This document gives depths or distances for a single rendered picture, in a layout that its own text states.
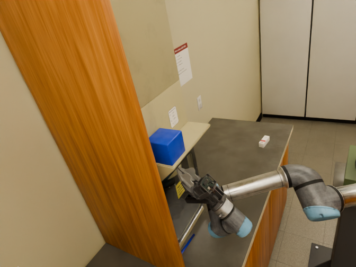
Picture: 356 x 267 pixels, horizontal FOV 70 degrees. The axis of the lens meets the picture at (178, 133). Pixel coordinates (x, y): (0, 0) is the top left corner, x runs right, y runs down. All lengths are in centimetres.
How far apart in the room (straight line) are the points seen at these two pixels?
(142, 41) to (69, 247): 101
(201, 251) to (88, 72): 96
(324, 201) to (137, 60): 86
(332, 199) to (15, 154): 122
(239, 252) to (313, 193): 45
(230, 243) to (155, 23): 104
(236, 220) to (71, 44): 81
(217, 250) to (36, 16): 117
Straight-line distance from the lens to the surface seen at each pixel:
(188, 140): 103
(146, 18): 94
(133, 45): 88
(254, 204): 153
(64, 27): 80
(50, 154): 121
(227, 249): 135
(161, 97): 99
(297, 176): 116
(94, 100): 83
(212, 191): 99
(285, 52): 386
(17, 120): 112
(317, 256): 251
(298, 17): 375
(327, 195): 116
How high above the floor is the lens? 205
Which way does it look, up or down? 29 degrees down
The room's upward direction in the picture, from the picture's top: 12 degrees counter-clockwise
